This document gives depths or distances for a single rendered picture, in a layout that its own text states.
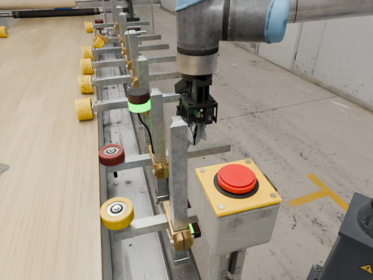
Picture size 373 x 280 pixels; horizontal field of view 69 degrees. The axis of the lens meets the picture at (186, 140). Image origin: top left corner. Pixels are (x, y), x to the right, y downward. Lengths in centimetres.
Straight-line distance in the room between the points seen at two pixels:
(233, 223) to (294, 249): 155
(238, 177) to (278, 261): 148
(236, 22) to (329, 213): 172
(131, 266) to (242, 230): 68
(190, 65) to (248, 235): 38
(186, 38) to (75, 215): 48
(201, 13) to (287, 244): 152
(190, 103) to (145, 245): 54
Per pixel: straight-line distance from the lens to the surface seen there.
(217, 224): 28
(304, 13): 71
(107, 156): 88
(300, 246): 186
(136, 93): 76
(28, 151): 101
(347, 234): 118
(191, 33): 57
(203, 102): 62
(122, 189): 118
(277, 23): 57
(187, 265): 84
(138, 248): 98
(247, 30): 57
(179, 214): 68
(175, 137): 54
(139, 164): 93
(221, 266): 38
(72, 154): 94
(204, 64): 59
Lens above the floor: 142
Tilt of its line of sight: 34 degrees down
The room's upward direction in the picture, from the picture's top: straight up
